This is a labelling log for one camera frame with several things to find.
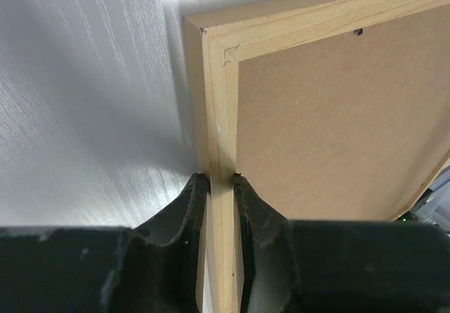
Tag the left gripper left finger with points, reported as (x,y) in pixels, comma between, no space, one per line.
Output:
(154,267)

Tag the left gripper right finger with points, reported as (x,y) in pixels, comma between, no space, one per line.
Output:
(337,266)

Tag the wooden picture frame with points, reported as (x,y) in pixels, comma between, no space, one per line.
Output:
(333,109)

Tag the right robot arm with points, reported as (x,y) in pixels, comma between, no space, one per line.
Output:
(408,216)

